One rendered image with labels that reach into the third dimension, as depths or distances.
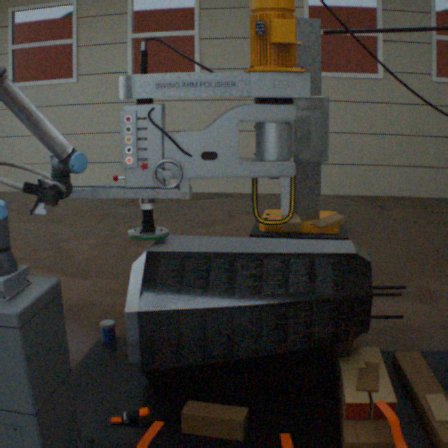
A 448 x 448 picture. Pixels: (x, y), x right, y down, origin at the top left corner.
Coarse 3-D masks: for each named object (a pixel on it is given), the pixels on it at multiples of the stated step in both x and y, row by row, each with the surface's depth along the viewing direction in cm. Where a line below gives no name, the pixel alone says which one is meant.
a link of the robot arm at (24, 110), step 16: (0, 64) 193; (0, 80) 192; (0, 96) 196; (16, 96) 199; (16, 112) 202; (32, 112) 204; (32, 128) 207; (48, 128) 210; (48, 144) 213; (64, 144) 217; (64, 160) 219; (80, 160) 221
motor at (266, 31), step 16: (256, 0) 260; (272, 0) 257; (288, 0) 259; (256, 16) 262; (272, 16) 258; (288, 16) 261; (256, 32) 260; (272, 32) 255; (288, 32) 255; (256, 48) 266; (272, 48) 262; (288, 48) 265; (256, 64) 268; (272, 64) 265; (288, 64) 267
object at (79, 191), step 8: (72, 192) 279; (80, 192) 279; (88, 192) 280; (96, 192) 280; (104, 192) 280; (112, 192) 280; (120, 192) 280; (128, 192) 281; (136, 192) 281; (144, 192) 281; (152, 192) 281; (160, 192) 281; (168, 192) 282; (176, 192) 282; (184, 192) 279
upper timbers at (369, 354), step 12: (360, 348) 295; (372, 348) 294; (372, 360) 280; (348, 372) 268; (384, 372) 266; (348, 384) 256; (384, 384) 254; (348, 396) 245; (360, 396) 244; (372, 396) 244; (384, 396) 243; (348, 408) 241; (360, 408) 240; (372, 408) 240
